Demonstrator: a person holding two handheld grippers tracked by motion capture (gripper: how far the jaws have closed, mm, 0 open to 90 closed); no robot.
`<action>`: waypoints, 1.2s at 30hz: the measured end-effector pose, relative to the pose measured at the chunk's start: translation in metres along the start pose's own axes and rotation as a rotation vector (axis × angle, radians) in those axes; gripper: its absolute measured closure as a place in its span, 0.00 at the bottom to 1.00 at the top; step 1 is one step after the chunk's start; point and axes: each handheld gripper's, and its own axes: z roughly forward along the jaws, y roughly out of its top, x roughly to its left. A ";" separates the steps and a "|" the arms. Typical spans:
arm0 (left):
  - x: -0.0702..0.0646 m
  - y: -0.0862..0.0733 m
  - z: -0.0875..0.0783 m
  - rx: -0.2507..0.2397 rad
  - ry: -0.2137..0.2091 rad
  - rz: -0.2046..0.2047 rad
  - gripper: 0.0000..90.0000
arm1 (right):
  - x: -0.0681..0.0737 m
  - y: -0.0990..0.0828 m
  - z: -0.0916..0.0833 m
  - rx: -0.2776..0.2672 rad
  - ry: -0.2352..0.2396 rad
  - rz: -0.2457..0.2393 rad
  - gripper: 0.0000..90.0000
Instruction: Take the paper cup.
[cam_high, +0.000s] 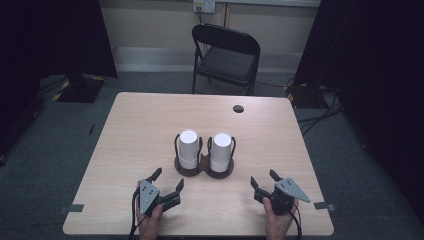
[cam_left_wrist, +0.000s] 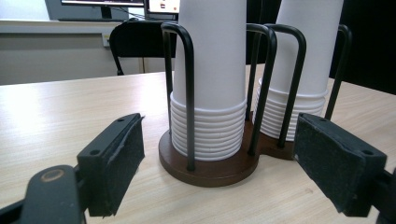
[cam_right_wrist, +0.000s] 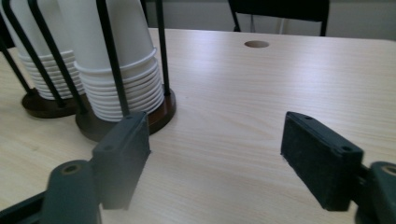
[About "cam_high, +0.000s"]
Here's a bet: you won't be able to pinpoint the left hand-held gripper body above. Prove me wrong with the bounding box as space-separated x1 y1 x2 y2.
132 179 182 218

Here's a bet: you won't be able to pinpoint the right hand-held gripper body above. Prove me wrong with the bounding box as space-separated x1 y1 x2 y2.
253 177 311 216

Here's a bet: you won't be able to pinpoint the black double cup holder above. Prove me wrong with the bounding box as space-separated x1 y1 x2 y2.
173 133 237 180

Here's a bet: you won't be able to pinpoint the person's left hand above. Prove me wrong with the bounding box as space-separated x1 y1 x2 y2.
135 181 165 240

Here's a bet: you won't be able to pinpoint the person's right hand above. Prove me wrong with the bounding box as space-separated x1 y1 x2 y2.
262 196 300 240

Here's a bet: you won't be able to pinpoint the grey tape strip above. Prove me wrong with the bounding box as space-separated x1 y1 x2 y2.
56 203 85 215
313 201 337 212

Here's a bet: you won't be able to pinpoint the black stand base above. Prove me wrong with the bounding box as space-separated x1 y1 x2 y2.
284 81 322 110
52 73 107 104

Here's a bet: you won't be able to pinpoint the black folding chair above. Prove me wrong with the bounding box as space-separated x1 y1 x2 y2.
191 22 262 97

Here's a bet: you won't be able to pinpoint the black curtain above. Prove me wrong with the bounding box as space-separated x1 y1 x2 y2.
0 0 119 158
292 0 424 231

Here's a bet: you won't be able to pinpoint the left hand-held gripper cable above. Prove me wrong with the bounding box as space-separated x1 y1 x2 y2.
128 186 148 240

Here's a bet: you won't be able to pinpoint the hand-held gripper cable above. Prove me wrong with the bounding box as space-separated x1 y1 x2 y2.
287 208 303 240
128 186 148 240

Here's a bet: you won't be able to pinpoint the right hand-held gripper cable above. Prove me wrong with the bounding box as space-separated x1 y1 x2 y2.
287 208 303 240

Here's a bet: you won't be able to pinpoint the black floor cables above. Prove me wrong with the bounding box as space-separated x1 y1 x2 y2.
296 84 345 137

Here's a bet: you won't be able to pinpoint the white wall power outlet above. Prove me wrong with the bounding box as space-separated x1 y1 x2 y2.
192 0 217 15

